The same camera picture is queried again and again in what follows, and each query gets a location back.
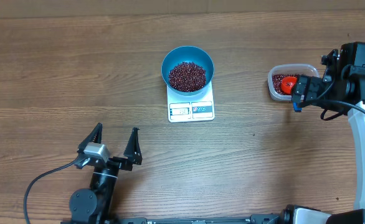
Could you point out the clear plastic food container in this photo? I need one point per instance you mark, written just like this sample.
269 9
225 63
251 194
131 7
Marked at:
276 74

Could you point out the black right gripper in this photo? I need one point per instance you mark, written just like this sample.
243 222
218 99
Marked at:
299 90

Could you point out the blue plastic bowl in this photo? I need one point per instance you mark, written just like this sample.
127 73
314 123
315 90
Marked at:
187 54

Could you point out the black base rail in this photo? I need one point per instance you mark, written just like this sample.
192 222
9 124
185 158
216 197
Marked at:
253 219

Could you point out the white digital kitchen scale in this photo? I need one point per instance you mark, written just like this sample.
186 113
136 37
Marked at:
191 108

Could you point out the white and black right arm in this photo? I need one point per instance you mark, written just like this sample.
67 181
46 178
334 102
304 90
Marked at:
348 62

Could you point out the red adzuki beans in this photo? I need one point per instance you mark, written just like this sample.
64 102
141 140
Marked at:
188 77

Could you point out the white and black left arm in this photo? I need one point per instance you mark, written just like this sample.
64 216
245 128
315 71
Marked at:
92 205

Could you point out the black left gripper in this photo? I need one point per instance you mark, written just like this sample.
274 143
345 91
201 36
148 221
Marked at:
134 157

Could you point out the red scoop with blue handle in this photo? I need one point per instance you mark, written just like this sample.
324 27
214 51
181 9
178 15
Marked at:
286 86

